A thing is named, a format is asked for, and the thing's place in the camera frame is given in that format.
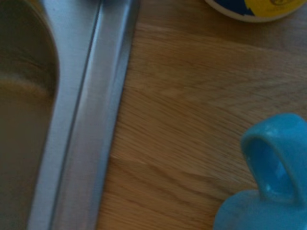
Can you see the stainless steel sink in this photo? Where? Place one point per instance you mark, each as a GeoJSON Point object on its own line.
{"type": "Point", "coordinates": [79, 115]}

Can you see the white blue yellow bowl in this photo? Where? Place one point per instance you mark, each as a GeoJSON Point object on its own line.
{"type": "Point", "coordinates": [261, 10]}

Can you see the blue ceramic mug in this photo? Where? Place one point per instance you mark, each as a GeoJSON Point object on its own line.
{"type": "Point", "coordinates": [271, 167]}

